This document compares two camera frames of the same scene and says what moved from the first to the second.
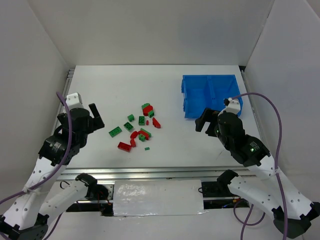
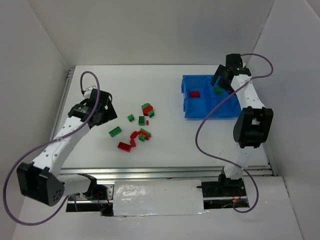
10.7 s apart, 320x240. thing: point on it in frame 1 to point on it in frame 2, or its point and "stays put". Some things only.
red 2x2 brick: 133,142 stays put
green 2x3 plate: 115,131 stays put
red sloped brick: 156,123 to 194,94
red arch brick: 133,134 stays put
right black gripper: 208,120 to 222,75
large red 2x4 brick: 124,147 stays put
